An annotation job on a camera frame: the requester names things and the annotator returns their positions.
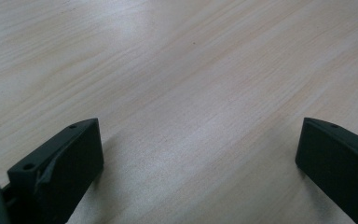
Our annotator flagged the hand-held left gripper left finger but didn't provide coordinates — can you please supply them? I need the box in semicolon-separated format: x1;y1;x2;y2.
7;118;104;224

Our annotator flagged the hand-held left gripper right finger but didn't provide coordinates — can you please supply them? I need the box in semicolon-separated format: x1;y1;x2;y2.
295;117;358;224

